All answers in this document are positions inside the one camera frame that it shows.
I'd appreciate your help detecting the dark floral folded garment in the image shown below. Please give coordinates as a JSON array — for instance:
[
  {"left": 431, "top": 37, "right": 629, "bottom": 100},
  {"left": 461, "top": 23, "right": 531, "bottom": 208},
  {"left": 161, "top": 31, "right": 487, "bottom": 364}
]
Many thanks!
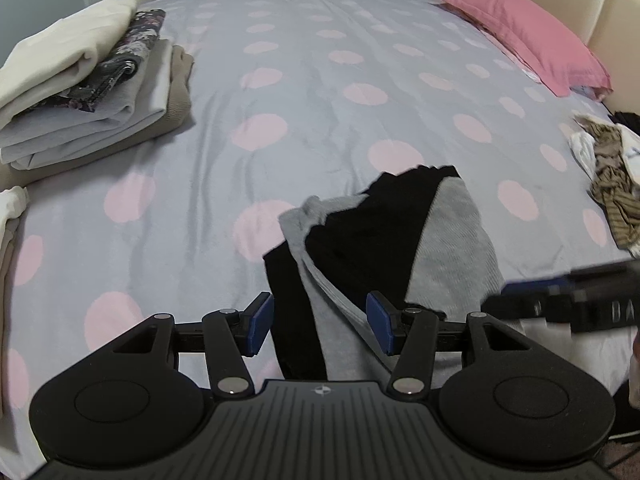
[{"left": 65, "top": 8, "right": 167, "bottom": 113}]

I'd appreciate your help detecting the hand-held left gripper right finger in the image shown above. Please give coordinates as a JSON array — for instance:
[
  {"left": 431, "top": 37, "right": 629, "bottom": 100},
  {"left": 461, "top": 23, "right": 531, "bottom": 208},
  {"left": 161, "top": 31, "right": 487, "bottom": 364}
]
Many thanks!
[{"left": 366, "top": 291, "right": 536, "bottom": 396}]

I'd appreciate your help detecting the brown striped garment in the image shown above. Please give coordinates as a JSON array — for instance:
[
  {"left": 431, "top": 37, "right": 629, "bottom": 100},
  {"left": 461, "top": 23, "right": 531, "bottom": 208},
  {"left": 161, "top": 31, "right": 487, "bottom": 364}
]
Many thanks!
[{"left": 574, "top": 114, "right": 640, "bottom": 251}]

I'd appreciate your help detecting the pale blue garment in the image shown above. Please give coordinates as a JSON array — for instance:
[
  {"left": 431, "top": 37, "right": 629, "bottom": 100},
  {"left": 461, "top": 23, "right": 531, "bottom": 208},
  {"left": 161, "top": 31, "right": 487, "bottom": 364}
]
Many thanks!
[{"left": 621, "top": 145, "right": 640, "bottom": 181}]

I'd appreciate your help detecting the cream padded headboard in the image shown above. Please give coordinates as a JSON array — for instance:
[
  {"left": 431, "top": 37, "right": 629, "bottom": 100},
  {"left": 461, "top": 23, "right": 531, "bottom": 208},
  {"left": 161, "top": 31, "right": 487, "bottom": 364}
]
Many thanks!
[{"left": 472, "top": 0, "right": 640, "bottom": 116}]

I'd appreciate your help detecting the beige folded garment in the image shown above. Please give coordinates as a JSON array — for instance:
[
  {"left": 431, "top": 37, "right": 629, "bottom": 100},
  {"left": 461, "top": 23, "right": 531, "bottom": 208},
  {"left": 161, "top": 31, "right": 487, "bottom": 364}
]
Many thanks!
[{"left": 0, "top": 45, "right": 195, "bottom": 188}]

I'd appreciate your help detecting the pink pillow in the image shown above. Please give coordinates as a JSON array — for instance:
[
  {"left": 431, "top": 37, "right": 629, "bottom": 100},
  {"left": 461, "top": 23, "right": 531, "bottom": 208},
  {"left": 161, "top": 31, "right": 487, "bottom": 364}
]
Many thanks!
[{"left": 431, "top": 0, "right": 613, "bottom": 98}]

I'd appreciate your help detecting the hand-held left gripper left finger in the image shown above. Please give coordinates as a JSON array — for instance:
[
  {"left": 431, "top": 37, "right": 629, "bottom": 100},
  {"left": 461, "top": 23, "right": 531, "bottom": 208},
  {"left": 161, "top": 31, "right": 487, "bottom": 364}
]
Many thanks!
[{"left": 114, "top": 291, "right": 275, "bottom": 395}]

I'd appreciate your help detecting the white crumpled garment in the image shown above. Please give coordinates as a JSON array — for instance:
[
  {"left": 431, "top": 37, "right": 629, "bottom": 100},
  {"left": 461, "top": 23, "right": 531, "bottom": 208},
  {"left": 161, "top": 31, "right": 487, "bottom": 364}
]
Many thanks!
[{"left": 0, "top": 186, "right": 30, "bottom": 223}]

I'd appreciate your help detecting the black garment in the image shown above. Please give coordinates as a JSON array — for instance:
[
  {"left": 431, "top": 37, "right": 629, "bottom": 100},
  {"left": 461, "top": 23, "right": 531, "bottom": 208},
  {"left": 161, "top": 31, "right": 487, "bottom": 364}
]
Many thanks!
[{"left": 611, "top": 110, "right": 640, "bottom": 133}]

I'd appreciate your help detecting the light printed pillow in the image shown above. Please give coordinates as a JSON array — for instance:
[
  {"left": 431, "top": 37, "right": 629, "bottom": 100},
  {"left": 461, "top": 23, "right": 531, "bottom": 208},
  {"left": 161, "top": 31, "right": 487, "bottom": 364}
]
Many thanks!
[{"left": 570, "top": 85, "right": 608, "bottom": 103}]

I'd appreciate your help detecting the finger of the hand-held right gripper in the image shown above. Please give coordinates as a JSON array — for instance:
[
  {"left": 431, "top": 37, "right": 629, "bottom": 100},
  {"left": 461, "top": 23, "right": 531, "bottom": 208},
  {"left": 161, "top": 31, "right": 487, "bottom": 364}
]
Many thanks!
[{"left": 481, "top": 277, "right": 571, "bottom": 322}]

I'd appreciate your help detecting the bed with dotted grey sheet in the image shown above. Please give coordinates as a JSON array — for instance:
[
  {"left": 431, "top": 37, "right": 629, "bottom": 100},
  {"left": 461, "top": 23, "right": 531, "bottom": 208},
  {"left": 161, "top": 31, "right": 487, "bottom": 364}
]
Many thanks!
[{"left": 0, "top": 0, "right": 640, "bottom": 471}]

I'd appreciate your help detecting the white textured cloth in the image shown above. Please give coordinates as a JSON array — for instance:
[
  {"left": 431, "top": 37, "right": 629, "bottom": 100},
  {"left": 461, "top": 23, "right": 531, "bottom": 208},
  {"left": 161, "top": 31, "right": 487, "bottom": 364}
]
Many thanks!
[{"left": 569, "top": 131, "right": 599, "bottom": 173}]

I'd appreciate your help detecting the grey shirt with black sleeves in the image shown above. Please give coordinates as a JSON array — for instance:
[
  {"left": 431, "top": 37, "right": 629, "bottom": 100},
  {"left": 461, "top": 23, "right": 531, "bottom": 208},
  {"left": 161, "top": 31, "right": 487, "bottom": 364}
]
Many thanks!
[{"left": 262, "top": 164, "right": 506, "bottom": 381}]

